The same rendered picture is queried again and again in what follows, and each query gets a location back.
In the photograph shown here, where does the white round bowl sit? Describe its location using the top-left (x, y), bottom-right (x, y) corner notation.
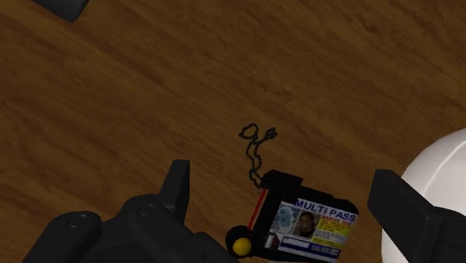
top-left (380, 128), bottom-right (466, 263)

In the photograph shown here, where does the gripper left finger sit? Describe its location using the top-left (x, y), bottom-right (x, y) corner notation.
top-left (22, 158), bottom-right (240, 263)

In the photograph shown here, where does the black pass card with cord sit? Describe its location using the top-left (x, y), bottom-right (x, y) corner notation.
top-left (225, 123), bottom-right (360, 263)

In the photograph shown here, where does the dark grey block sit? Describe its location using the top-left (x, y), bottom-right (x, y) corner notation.
top-left (31, 0), bottom-right (90, 23)

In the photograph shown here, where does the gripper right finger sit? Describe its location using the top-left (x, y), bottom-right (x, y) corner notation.
top-left (367, 168), bottom-right (466, 263)

